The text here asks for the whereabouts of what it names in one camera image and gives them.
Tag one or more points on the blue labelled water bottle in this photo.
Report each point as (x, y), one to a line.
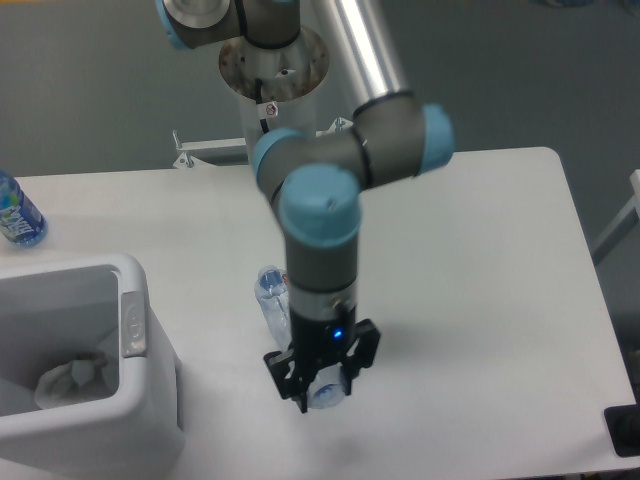
(22, 223)

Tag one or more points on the white left pedestal bracket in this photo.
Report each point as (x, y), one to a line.
(219, 152)

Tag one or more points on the crumpled paper in bin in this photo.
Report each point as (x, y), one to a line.
(81, 380)

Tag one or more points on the clear plastic bottle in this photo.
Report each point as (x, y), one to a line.
(271, 292)

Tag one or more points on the white frame at right edge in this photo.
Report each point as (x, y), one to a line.
(621, 224)

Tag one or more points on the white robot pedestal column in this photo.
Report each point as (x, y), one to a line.
(276, 88)

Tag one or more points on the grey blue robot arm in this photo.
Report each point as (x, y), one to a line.
(312, 183)

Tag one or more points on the white middle pedestal bracket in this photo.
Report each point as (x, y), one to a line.
(338, 125)

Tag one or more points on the white plastic trash can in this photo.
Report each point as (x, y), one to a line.
(55, 312)

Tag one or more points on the black clamp at table corner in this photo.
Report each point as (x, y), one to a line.
(623, 426)

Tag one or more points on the white pedestal bracket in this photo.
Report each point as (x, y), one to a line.
(219, 152)
(338, 125)

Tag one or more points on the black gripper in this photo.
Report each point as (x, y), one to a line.
(318, 344)

